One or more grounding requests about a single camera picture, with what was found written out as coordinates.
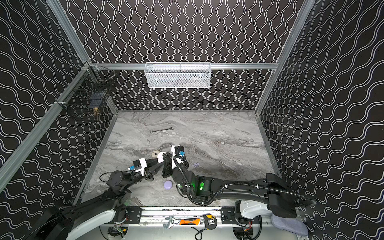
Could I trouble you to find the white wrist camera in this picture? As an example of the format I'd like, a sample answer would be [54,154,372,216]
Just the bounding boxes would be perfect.
[171,145,186,169]
[129,158,147,177]

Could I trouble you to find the purple round charging case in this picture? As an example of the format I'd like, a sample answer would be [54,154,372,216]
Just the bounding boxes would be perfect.
[164,180,173,190]

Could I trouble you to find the white wire mesh basket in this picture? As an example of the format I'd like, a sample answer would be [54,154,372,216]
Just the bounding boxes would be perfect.
[144,62,212,89]

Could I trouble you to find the black wire basket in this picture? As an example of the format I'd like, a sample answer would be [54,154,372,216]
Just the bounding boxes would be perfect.
[62,66,117,122]

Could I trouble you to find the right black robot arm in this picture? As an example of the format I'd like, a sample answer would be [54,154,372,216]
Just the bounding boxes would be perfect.
[163,154,317,218]

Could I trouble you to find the adjustable wrench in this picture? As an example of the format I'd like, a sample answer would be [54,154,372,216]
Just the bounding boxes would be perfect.
[163,216,179,230]

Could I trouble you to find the cream earbud charging case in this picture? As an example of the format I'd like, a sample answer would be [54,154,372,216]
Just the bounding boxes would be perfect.
[151,151,160,158]

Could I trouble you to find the yellow black tape measure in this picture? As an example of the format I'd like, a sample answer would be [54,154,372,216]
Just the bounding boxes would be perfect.
[203,214,218,230]

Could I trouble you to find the grey cloth pad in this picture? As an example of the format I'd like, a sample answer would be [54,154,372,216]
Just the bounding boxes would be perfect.
[271,215,309,237]

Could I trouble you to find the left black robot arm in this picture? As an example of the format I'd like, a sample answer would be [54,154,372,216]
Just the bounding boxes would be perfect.
[23,159,164,240]

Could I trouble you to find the white round charging case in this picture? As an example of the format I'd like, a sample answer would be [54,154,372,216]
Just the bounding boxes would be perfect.
[158,152,167,163]

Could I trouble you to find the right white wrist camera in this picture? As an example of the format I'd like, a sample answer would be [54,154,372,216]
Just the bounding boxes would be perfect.
[171,145,186,169]

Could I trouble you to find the steel combination wrench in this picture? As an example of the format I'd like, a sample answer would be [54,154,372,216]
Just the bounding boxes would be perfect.
[150,127,175,134]

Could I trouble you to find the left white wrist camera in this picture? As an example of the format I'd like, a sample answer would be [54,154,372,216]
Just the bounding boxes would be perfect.
[129,158,147,177]

